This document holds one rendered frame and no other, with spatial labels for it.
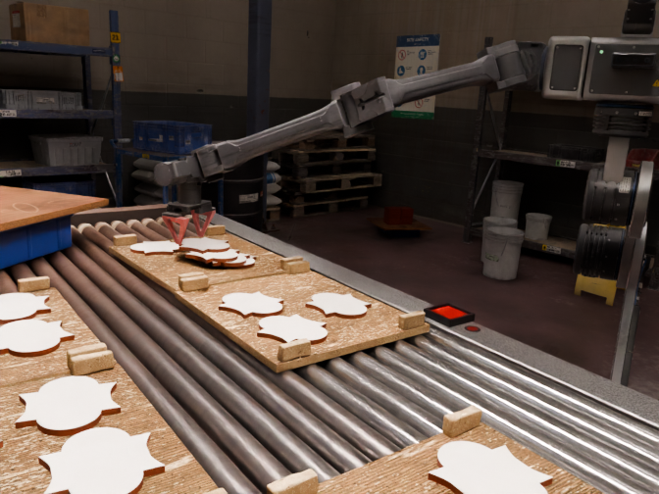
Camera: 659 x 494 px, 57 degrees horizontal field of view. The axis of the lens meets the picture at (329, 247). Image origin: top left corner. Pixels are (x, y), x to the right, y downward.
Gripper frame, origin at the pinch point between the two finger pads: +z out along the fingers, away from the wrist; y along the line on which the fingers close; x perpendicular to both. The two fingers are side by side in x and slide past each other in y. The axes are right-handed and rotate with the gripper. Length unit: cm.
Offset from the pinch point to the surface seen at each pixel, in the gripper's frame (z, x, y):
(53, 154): 28, 306, 246
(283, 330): 3, -45, -36
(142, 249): 3.6, 10.5, -5.6
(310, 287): 4.2, -38.0, -8.3
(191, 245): 0.5, -3.9, -4.7
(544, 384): 5, -89, -29
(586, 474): 6, -96, -51
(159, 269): 4.5, -1.6, -14.5
